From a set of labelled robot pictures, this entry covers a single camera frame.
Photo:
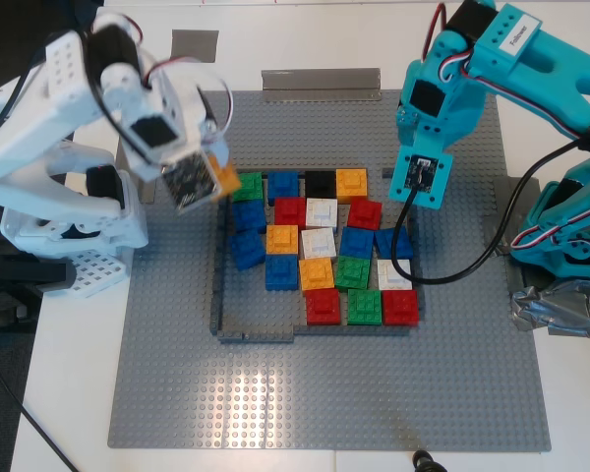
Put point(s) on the orange lego cube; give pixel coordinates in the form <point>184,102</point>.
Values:
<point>281,239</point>
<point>316,274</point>
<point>227,181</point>
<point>351,184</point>

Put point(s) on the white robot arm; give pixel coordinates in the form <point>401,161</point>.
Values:
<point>10,137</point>

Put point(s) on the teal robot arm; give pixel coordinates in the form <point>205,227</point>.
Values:
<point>546,64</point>

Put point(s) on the green lego cube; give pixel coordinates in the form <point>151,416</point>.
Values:
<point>364,306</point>
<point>352,272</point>
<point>250,187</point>

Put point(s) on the red lego cube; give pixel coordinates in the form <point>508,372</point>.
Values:
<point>365,214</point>
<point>290,212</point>
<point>400,307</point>
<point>322,306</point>

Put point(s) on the blue lego cube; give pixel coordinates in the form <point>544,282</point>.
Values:
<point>248,215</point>
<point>282,184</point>
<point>247,248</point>
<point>281,273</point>
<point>386,241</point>
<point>356,243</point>

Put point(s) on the black lego cube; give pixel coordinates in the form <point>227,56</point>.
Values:
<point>320,183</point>

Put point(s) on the white lego cube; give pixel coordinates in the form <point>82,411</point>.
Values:
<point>321,212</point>
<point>388,275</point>
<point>318,243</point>

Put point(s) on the white follower label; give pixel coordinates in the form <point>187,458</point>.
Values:
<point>519,32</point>

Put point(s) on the black table clamp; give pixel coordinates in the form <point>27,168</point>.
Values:
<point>24,275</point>

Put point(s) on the dark grey four-stud brick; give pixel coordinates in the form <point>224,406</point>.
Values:
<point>230,337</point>
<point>277,337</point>

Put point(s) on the dark grey two-stud brick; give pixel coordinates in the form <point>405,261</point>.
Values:
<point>252,337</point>

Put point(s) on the grey lego baseplate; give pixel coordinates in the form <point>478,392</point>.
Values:
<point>324,383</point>

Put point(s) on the grey duct tape patch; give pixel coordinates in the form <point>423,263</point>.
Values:
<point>194,45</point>

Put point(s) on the black wrist camera board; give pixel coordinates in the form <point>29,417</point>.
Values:
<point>189,184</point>

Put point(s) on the teal wrist camera module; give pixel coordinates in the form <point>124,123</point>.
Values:
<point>423,192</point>

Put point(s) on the long grey duct tape strip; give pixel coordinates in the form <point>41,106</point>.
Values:
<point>319,86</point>

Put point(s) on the dark grey frame brick row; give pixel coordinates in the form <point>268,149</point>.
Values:
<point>422,302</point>
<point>219,295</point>

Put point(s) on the crumpled grey duct tape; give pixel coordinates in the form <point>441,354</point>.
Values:
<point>555,312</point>

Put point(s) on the long dark grey frame brick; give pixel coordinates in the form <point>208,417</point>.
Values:
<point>354,330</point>

